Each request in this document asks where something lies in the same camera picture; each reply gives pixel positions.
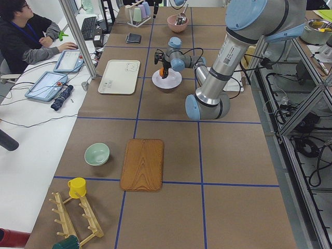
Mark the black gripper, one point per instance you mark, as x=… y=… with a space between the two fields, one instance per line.
x=166 y=64

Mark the white plate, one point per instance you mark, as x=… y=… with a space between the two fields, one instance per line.
x=172 y=81

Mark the orange fruit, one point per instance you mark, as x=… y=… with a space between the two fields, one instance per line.
x=161 y=72

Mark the cream bear tray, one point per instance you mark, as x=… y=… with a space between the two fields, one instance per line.
x=119 y=77

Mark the wooden tray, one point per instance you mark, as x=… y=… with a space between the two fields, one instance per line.
x=143 y=165

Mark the pink bowl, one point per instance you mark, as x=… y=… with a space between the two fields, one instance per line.
x=173 y=26

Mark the metal scoop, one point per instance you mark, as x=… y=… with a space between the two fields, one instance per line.
x=181 y=18

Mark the folded grey cloth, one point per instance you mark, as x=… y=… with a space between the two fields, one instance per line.
x=133 y=38

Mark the green cup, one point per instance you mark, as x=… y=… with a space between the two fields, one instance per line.
x=137 y=17

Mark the white cup rack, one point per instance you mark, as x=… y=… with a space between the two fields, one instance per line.
x=129 y=13

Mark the black keyboard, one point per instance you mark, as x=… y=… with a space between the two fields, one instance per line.
x=88 y=27

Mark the small metal cup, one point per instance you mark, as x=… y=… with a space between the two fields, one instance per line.
x=85 y=85

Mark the far teach pendant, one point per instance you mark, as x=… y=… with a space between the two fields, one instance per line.
x=70 y=61

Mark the teach pendant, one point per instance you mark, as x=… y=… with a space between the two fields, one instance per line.
x=47 y=86
x=70 y=61

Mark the folded dark umbrella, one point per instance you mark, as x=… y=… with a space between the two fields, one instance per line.
x=58 y=102

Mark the near teach pendant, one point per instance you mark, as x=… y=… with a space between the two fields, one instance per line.
x=47 y=86

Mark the green bowl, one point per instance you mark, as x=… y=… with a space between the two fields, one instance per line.
x=97 y=154

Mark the seated person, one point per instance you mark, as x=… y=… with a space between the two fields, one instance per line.
x=27 y=38

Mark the yellow mug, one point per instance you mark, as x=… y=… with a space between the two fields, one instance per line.
x=77 y=187

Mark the wooden mug rack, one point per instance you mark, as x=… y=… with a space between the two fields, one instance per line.
x=76 y=218

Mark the dark green mug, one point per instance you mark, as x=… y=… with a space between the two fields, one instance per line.
x=69 y=243

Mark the red cylinder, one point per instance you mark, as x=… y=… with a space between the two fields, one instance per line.
x=13 y=238

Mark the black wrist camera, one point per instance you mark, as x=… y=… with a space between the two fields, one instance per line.
x=158 y=57

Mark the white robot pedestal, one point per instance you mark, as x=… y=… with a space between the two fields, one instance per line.
x=234 y=84

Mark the aluminium frame post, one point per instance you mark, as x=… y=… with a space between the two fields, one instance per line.
x=76 y=32

